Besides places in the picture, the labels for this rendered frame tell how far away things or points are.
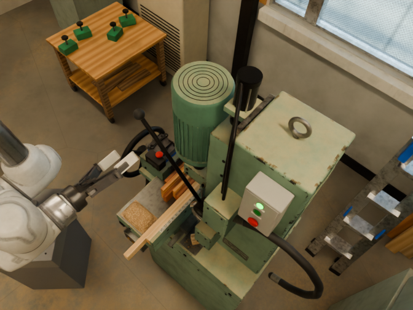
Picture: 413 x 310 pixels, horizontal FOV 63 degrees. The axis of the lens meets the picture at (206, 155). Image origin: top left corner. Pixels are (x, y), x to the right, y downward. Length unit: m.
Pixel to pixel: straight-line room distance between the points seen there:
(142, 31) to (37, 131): 1.12
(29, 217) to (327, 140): 0.68
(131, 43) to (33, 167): 1.39
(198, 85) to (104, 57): 1.67
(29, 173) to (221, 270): 0.85
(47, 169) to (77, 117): 1.41
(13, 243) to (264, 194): 0.53
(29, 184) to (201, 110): 0.89
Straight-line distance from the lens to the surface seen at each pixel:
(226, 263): 1.43
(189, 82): 0.94
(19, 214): 0.78
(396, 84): 2.18
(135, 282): 2.25
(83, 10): 3.32
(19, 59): 3.58
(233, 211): 0.95
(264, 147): 0.80
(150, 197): 1.42
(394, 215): 1.81
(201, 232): 1.16
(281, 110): 0.88
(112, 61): 2.51
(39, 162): 1.53
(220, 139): 0.92
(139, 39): 2.65
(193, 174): 1.29
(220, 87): 0.93
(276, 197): 0.79
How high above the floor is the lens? 2.17
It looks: 57 degrees down
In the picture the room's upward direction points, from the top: 5 degrees clockwise
